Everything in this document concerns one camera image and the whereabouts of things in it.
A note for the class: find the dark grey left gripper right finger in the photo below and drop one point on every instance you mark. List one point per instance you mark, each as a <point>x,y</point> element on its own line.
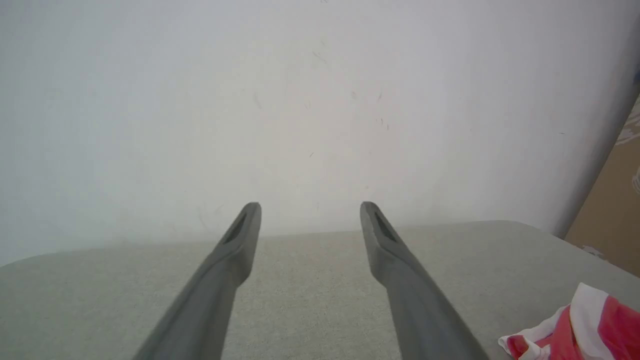
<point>415,295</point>

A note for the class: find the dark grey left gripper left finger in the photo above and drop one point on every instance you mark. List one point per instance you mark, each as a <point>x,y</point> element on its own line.
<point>210,295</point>

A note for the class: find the red and white shorts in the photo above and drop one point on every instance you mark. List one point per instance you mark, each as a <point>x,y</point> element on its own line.
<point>582,327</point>

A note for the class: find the grey fabric sofa cushion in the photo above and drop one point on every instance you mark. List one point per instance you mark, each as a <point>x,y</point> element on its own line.
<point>310,290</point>

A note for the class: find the brown cardboard box white print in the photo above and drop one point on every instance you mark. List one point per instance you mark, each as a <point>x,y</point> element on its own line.
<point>612,200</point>

